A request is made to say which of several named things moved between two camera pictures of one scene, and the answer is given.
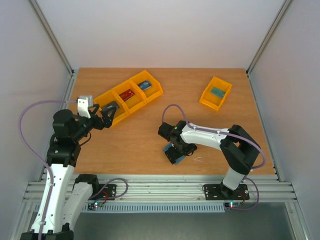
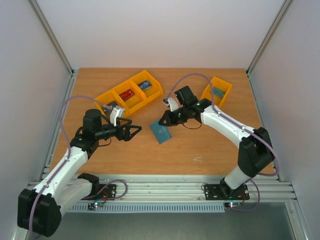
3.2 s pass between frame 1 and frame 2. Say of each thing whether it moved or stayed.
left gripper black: moved
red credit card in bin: stayed
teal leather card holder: moved
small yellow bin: stayed
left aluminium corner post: stayed
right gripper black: moved
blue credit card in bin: stayed
